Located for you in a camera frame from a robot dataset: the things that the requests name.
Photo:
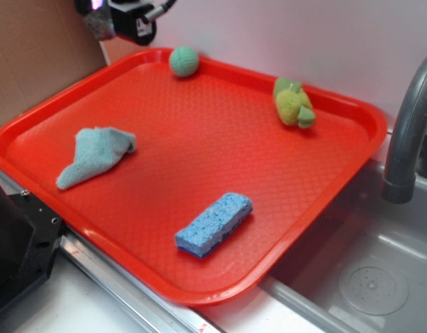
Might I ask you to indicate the grey plastic sink basin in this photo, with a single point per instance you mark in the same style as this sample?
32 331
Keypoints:
362 264

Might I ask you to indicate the brown cardboard panel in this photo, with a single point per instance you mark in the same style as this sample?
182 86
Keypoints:
44 48

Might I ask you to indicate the grey padded gripper finger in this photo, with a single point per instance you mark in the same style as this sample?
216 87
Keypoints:
97 18

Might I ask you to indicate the green textured ball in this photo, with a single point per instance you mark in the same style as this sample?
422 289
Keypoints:
184 61

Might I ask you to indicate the grey sink faucet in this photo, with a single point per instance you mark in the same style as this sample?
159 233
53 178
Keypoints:
407 152

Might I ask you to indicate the light blue folded cloth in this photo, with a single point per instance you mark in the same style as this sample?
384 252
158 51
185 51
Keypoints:
97 150

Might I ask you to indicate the blue sponge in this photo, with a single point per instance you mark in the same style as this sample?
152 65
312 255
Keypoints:
213 225

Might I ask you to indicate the yellow green plush toy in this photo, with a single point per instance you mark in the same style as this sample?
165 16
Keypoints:
292 103

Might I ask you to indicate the red plastic tray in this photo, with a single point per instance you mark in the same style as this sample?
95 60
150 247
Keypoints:
197 139

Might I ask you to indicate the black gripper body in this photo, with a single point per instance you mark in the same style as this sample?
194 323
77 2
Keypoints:
127 18

